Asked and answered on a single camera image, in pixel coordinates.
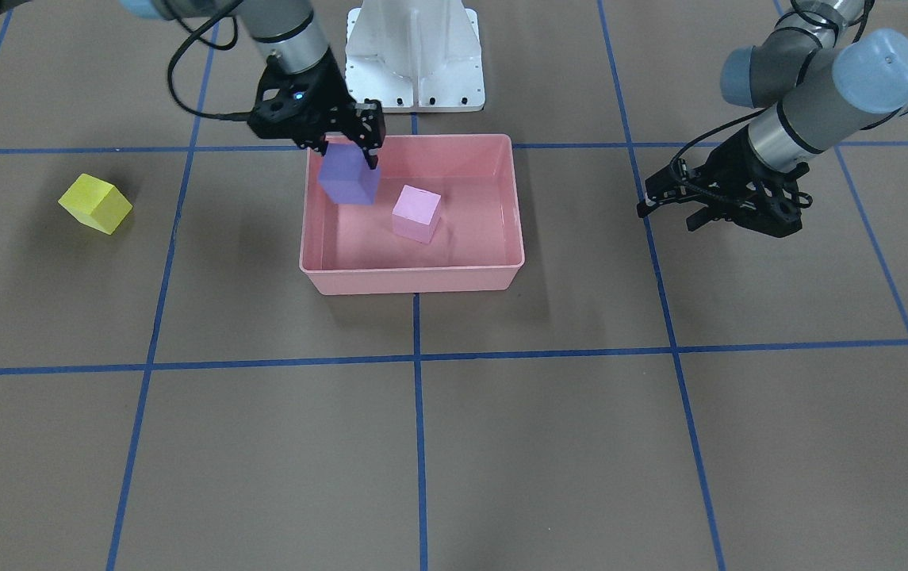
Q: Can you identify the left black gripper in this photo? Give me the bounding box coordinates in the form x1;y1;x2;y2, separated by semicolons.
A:
636;127;813;239

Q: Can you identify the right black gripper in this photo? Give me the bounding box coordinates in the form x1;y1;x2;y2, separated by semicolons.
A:
246;49;385;170

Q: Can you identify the purple foam block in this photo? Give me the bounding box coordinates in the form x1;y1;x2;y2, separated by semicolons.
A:
317;142;381;205

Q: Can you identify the pink foam block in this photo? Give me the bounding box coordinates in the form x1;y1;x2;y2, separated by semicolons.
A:
391;185;442;243

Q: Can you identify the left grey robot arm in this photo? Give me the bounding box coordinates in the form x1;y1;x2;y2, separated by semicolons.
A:
636;1;908;238

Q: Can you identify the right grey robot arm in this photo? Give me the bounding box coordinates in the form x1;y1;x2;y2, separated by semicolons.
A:
121;1;387;170

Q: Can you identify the pink plastic bin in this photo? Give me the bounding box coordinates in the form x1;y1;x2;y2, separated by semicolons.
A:
299;134;525;295

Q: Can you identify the yellow foam block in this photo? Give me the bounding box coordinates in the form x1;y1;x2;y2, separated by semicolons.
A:
57;173;133;236

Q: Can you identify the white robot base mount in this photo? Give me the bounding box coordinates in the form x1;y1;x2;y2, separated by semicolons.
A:
344;1;486;113

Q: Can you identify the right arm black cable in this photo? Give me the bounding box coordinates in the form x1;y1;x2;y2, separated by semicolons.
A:
167;0;252;121

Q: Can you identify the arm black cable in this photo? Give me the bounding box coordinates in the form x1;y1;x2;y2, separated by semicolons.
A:
664;0;875;207
167;0;252;121

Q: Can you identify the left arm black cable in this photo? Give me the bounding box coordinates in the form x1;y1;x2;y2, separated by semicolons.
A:
664;0;875;207

